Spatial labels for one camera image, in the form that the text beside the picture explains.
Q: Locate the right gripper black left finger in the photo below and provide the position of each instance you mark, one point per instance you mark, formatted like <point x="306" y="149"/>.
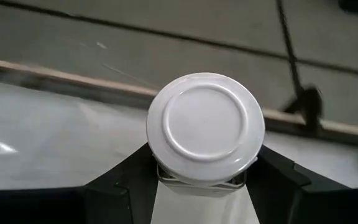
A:
<point x="126" y="193"/>

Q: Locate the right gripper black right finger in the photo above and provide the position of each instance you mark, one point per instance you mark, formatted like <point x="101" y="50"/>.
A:
<point x="275" y="193"/>

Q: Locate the white lid spice jar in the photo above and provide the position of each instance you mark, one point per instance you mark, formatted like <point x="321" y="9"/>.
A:
<point x="204" y="124"/>

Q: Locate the black frame clamp post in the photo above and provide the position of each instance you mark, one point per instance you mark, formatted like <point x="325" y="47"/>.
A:
<point x="306" y="105"/>

